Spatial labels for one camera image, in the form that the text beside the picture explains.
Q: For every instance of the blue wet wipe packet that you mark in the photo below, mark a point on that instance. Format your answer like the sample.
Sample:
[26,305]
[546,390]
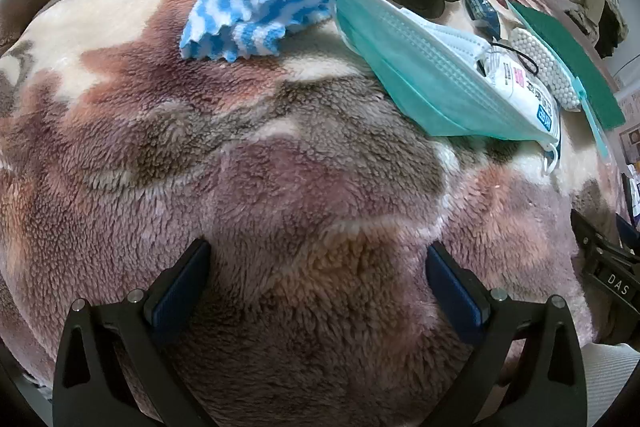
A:
[480,7]

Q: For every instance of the clear zip bag cotton swabs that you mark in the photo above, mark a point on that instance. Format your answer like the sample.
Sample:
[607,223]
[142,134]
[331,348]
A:
[540,57]

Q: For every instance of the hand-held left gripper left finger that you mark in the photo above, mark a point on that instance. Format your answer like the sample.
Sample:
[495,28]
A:
[182,287]

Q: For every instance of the person's white ribbed clothing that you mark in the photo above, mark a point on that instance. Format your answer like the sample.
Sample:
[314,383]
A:
[612,382]

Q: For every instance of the floral plush blanket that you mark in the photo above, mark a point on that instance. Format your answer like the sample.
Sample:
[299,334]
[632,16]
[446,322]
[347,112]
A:
[250,167]

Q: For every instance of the green scouring pad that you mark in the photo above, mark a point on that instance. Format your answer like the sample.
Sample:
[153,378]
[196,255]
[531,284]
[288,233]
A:
[575,57]

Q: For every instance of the green face mask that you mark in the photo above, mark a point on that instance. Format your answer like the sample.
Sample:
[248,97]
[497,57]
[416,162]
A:
[415,72]

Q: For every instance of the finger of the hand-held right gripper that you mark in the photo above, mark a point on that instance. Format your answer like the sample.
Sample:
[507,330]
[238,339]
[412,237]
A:
[587,232]
[629,234]

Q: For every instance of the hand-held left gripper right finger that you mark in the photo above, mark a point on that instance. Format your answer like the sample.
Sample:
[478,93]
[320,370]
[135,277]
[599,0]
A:
[455,294]

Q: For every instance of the packaged white face mask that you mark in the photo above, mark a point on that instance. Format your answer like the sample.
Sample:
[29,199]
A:
[505,82]

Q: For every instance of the pile of clothes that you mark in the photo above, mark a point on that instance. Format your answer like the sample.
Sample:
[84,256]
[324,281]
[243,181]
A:
[585,7]

